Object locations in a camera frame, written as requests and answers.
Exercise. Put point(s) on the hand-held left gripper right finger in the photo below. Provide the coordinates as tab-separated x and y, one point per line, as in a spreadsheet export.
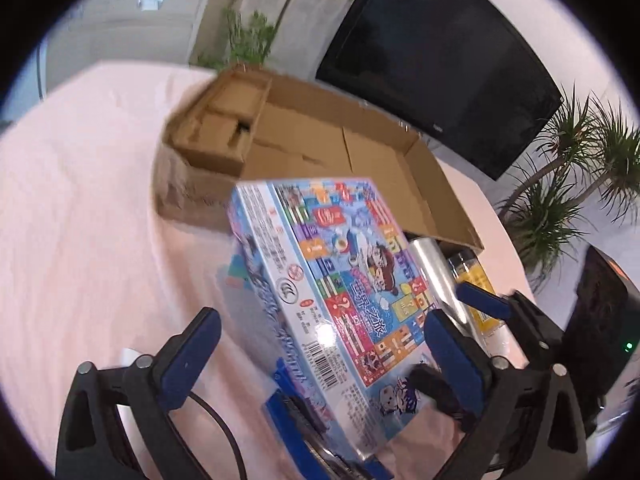
452	350

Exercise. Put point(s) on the brown cardboard box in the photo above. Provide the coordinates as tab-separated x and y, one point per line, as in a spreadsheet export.
300	135

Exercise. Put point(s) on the colourful board game box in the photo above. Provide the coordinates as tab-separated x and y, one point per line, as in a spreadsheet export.
340	270

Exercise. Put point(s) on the pink tablecloth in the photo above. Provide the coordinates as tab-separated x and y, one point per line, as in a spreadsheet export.
75	235

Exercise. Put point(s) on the grey filing cabinet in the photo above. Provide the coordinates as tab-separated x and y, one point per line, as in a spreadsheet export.
125	35

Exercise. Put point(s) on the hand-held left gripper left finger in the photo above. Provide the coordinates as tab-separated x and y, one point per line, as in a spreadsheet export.
192	355

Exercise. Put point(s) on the black television screen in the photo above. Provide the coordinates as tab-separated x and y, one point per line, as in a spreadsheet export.
440	50

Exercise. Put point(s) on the silver film roll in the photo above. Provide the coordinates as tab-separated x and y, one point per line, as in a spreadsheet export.
435	270

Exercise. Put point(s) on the green leafy plant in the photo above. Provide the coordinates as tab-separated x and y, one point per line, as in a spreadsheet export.
250	40

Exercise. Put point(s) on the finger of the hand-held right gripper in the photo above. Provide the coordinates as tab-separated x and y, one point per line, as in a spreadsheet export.
482	300
437	392

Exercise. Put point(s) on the green palm plant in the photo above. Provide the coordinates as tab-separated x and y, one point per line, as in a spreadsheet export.
545	220

